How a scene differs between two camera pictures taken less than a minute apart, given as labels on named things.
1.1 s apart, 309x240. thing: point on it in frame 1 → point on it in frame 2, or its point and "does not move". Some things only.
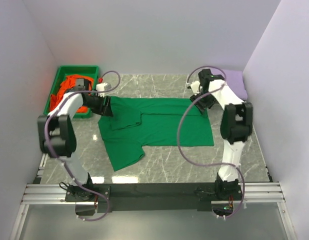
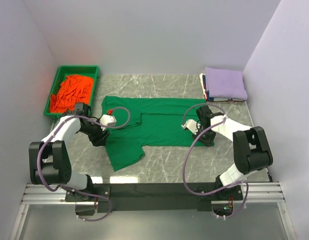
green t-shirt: x=137 y=122 does not move
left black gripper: x=104 y=110 → x=99 y=139
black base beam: x=157 y=197 does not move
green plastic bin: x=92 y=71 does not move
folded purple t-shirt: x=235 y=80 does not move
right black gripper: x=204 y=105 → x=207 y=142
